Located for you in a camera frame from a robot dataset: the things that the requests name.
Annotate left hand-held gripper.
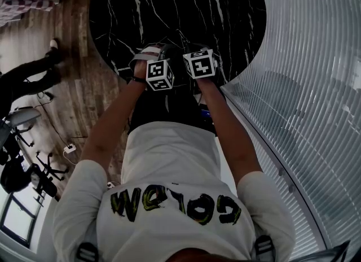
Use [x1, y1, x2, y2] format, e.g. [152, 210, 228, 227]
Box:
[129, 42, 182, 92]

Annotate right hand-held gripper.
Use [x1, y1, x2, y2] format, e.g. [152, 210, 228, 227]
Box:
[182, 42, 219, 81]

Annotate person's left forearm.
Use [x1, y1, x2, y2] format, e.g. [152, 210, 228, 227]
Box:
[80, 78, 148, 166]

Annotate person's right forearm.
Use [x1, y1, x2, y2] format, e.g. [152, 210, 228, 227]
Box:
[195, 76, 262, 184]

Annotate person's left hand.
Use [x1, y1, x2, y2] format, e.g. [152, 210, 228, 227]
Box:
[133, 60, 148, 80]

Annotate person's black trousers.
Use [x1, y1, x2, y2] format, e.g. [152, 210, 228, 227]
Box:
[127, 84, 218, 138]

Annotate black belt pack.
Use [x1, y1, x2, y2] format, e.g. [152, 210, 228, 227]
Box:
[196, 93, 217, 121]

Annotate person's white printed t-shirt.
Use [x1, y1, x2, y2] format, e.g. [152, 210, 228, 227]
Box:
[51, 120, 297, 262]

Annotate white window blinds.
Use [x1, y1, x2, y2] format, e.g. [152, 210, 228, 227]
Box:
[221, 0, 361, 262]

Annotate grey office chair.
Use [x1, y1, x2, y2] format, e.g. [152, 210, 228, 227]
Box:
[0, 106, 43, 149]

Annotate mesh-back office chair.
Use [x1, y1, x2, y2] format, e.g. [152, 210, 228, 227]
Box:
[0, 150, 69, 200]

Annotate black harness buckle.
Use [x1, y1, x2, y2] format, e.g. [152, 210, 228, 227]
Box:
[254, 234, 276, 262]
[77, 242, 100, 262]

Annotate black floor cable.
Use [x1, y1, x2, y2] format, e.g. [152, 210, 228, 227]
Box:
[36, 90, 72, 149]

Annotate window with dark frame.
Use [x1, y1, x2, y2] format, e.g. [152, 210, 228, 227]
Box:
[0, 192, 39, 250]

